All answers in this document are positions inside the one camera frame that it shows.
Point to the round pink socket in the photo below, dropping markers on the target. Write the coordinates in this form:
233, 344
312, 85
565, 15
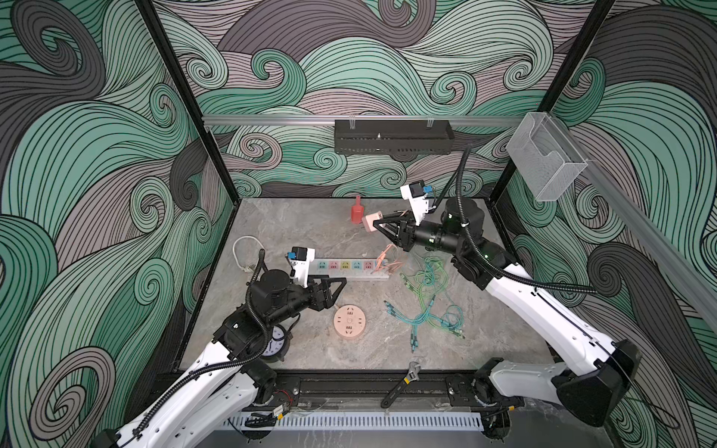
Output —
349, 322

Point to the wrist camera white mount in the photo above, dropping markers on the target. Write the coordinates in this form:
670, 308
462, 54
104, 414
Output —
420, 197
300, 259

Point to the pink usb charger plug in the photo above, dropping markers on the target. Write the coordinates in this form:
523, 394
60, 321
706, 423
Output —
368, 221

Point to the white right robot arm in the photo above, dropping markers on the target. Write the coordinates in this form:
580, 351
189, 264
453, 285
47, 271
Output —
594, 372

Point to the black wall tray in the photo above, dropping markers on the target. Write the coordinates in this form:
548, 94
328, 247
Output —
407, 137

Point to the aluminium rail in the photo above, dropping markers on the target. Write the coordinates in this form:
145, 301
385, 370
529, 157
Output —
326, 120
679, 271

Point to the red plastic scoop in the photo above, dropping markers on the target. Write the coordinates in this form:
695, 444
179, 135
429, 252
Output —
357, 211

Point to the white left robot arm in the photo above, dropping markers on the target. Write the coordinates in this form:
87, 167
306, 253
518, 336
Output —
230, 375

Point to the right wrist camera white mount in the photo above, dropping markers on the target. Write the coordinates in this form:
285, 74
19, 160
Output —
420, 197

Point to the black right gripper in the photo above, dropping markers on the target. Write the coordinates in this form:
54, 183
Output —
408, 235

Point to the black alarm clock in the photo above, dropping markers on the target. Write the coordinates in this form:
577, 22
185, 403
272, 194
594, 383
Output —
278, 346

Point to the clear plastic wall holder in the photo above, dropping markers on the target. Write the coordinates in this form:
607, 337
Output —
547, 156

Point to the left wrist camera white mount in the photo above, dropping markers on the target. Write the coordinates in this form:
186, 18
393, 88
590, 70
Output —
300, 259

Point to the adjustable wrench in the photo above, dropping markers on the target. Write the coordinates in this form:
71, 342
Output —
411, 376

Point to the white multicolour power strip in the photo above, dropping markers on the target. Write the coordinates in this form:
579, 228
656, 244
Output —
361, 269

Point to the aluminium rail right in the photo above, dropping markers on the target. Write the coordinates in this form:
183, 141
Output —
679, 271

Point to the white slotted cable duct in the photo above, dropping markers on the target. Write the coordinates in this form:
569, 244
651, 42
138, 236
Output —
400, 421

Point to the aluminium rail back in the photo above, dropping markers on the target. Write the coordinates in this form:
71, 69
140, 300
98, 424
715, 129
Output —
326, 120

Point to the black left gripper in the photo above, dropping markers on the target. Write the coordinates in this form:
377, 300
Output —
326, 300

